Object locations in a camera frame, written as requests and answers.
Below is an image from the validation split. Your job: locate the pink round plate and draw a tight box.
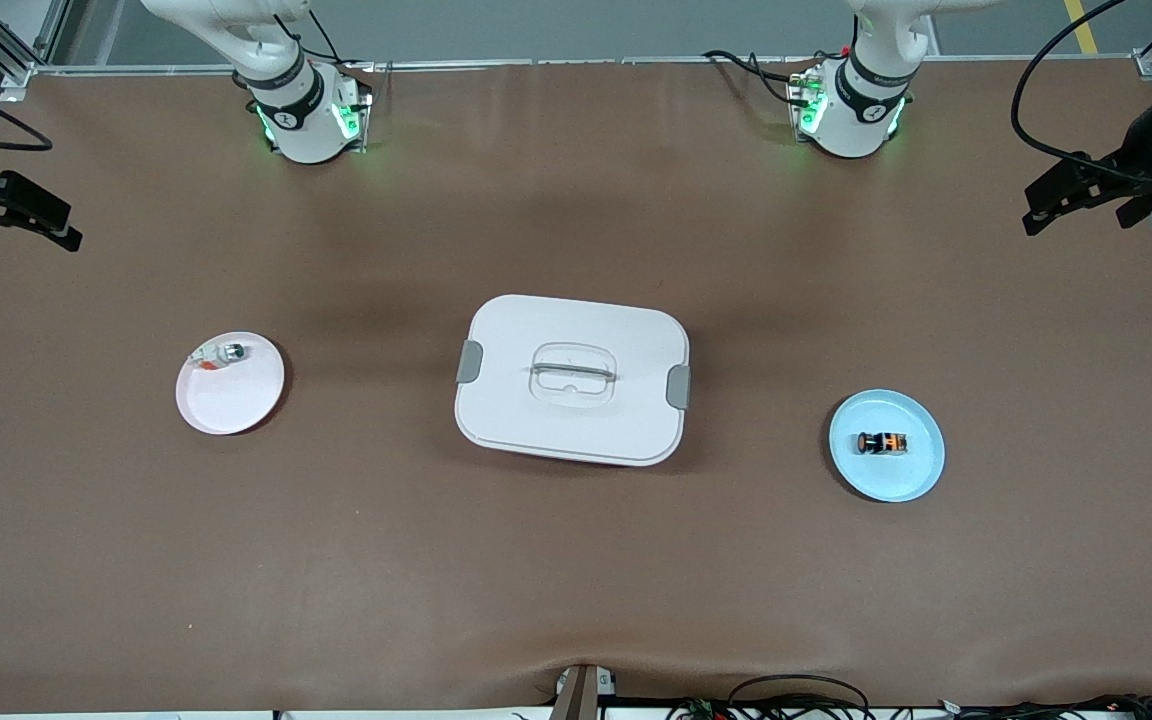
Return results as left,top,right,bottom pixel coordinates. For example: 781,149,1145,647
175,331,286,436

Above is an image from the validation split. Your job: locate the light blue round plate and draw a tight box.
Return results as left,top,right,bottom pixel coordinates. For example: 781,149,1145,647
828,389,946,503

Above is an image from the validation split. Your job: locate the white lidded storage box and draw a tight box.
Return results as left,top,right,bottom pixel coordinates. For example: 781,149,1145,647
454,294,692,468

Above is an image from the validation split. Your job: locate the brown table mat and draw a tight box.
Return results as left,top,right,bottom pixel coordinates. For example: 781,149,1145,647
0,58,1152,713

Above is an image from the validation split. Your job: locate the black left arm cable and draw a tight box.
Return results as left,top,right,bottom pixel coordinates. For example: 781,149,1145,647
1011,0,1152,187

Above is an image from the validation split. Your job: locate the silver white switch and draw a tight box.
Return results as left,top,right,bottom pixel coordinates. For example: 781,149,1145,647
189,342,248,372

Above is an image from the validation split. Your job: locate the black cable at arm base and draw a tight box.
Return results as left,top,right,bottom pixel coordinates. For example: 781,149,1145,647
703,50,809,107
271,10,345,67

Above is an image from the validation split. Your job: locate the black cable bundle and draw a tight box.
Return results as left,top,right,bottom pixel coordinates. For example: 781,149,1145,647
936,694,1152,720

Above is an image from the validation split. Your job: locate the silver table edge rail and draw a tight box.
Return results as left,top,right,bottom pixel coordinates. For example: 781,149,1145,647
31,55,1142,75

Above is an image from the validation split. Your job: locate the black looped cable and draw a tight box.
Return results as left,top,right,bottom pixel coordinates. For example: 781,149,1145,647
726,675,874,720

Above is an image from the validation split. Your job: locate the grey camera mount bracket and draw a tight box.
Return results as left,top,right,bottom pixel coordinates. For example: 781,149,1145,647
548,664,619,720

